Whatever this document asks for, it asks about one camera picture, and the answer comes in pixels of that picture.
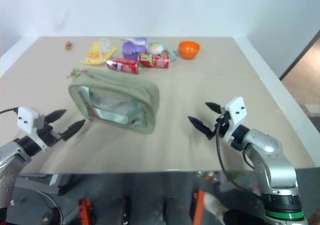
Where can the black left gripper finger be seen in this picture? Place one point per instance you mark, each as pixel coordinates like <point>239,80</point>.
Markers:
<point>73,129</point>
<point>56,115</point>

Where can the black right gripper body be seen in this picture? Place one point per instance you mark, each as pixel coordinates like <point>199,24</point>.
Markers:
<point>221,123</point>

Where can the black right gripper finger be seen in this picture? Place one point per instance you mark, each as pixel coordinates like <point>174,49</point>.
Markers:
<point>200,125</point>
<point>214,106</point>

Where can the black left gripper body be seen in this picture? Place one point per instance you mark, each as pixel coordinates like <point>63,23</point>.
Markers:
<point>47,132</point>

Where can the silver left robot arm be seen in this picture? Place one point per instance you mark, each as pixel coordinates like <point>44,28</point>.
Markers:
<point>10,160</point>

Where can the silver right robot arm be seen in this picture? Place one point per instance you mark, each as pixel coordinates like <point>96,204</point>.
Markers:
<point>271,157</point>

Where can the green transparent zipper pouch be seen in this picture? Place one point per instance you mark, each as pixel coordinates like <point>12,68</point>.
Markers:
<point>117,101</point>

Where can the pink green zipper pull charm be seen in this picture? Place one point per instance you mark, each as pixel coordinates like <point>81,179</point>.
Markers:
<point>75,73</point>

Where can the orange plastic bowl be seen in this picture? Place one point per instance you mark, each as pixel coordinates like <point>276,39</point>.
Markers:
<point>189,49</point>

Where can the small red brown figurine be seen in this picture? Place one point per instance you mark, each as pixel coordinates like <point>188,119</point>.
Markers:
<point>68,45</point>

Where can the yellow snack wrapper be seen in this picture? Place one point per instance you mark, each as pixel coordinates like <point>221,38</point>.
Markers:
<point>96,55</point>

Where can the orange metal stand leg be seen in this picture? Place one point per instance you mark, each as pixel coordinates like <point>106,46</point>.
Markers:
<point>198,205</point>

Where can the crushed red soda can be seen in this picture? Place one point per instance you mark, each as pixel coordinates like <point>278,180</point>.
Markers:
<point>123,65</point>

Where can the orange black tool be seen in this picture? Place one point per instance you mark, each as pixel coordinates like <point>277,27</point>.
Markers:
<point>86,210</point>

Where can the white crumpled rag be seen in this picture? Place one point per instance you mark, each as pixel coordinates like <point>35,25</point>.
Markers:
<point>215,207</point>

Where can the clear crumpled plastic wrapper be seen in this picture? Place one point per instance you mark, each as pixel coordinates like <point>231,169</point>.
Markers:
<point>108,45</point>

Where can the purple tissue pack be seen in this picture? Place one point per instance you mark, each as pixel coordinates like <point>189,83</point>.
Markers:
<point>132,48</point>

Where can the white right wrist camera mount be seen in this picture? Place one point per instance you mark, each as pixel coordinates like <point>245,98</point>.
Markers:
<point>236,115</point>

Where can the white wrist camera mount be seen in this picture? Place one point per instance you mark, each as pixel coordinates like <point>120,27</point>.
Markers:
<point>236,115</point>
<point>27,119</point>

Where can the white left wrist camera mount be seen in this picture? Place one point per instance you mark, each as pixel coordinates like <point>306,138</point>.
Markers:
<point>27,119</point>

